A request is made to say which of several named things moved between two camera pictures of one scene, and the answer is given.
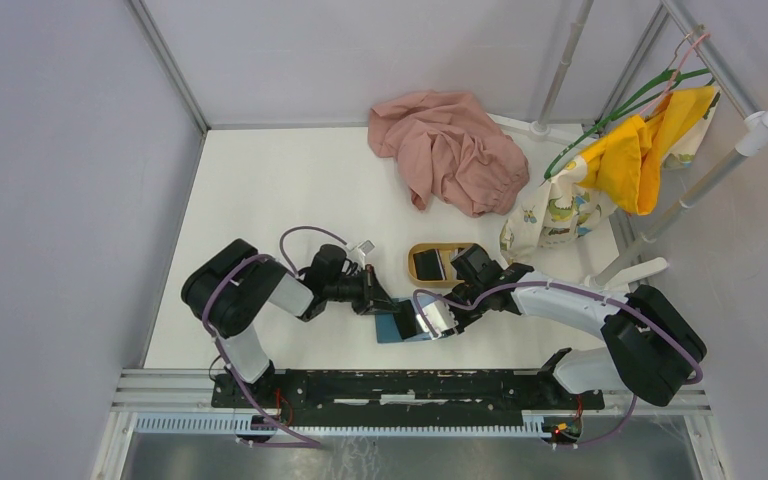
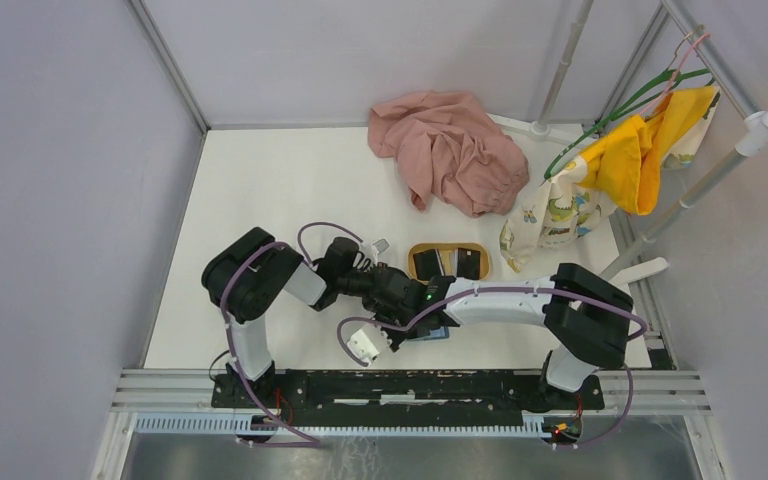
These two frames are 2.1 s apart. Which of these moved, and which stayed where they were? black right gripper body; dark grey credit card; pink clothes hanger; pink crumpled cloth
Moved: black right gripper body
Stayed: dark grey credit card; pink clothes hanger; pink crumpled cloth
